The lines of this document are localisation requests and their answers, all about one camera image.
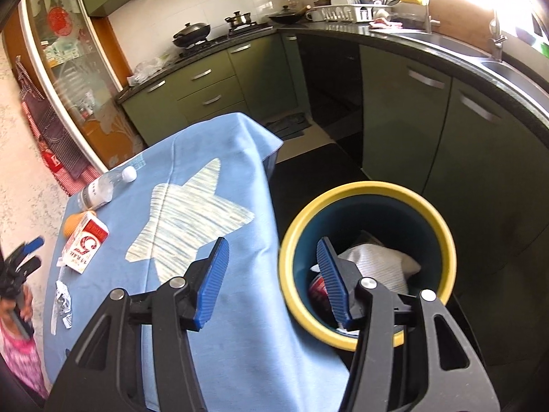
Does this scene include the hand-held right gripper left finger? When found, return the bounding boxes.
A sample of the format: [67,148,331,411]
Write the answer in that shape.
[45,237,230,412]

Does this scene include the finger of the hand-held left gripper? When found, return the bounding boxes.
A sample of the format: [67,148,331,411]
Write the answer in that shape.
[13,256,42,279]
[8,235,46,263]

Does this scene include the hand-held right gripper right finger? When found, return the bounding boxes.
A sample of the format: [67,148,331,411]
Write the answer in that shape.
[316,236,500,412]

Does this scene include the red soda can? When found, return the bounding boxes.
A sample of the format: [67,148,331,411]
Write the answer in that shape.
[309,272,333,310]

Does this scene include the white paper towel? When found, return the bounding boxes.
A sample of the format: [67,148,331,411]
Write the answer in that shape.
[337,242,421,297]

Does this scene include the red white carton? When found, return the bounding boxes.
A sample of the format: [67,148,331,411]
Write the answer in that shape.
[58,212,110,274]

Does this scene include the yellow rim trash bin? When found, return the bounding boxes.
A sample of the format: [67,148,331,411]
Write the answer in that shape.
[278,181,456,350]

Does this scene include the person's left hand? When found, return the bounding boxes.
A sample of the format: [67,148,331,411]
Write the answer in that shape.
[0,293,34,324]

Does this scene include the orange foam net sleeve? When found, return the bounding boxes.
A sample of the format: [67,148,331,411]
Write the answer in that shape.
[63,211,93,238]

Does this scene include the crumpled clear wrapper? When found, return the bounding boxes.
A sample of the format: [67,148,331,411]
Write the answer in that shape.
[50,280,73,336]

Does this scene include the clear plastic bottle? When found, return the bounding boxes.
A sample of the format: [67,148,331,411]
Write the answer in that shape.
[78,167,137,211]

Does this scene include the red checked hanging towel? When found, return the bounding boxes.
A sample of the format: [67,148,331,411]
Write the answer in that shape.
[15,56,89,181]

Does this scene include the blue star print tablecloth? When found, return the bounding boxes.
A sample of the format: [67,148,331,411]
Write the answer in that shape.
[43,112,350,412]

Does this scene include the green lower cabinets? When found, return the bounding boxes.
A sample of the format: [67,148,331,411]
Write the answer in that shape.
[119,30,549,301]

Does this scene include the grey striped floor mat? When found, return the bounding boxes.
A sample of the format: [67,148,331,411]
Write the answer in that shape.
[265,112,313,140]

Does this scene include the frosted glass sliding door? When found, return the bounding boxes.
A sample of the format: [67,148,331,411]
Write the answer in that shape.
[19,0,147,172]

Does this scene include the clear plastic bag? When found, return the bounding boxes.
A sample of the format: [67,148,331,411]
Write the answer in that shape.
[129,57,172,87]

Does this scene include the gas stove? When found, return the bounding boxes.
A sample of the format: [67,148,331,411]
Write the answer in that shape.
[174,21,275,58]

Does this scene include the black countertop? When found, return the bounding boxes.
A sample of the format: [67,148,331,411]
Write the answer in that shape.
[116,19,549,125]

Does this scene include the black wok with lid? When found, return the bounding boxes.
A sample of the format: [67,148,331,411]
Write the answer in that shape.
[172,22,213,48]

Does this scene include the steel sink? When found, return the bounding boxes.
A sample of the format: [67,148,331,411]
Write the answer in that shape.
[386,30,549,91]

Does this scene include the white dish rack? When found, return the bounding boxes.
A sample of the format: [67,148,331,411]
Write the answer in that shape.
[319,3,393,23]

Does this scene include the black pan with lid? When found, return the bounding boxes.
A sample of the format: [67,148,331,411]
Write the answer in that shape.
[268,5,312,25]

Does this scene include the short steel faucet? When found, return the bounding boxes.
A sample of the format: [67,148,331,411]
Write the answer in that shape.
[422,0,440,34]

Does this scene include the tall steel faucet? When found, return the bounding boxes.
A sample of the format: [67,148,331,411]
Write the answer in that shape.
[489,9,509,61]

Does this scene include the wooden cutting board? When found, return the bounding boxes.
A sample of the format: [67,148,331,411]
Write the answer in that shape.
[429,0,500,48]

